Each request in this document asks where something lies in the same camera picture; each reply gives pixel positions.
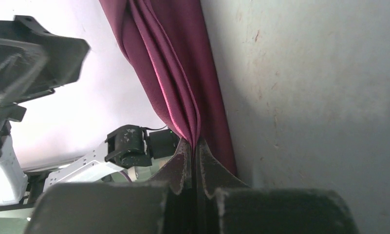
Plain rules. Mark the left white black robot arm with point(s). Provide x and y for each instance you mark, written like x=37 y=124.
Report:
x=13 y=180

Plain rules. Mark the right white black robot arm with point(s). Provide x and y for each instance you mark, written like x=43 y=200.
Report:
x=153 y=155

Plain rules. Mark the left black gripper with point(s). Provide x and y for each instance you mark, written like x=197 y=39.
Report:
x=33 y=62

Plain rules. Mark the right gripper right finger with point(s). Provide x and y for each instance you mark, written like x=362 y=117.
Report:
x=210 y=175

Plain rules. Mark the maroon satin cloth napkin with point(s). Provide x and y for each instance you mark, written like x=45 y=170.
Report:
x=166 y=42

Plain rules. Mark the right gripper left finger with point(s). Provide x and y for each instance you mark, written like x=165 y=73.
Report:
x=176 y=205

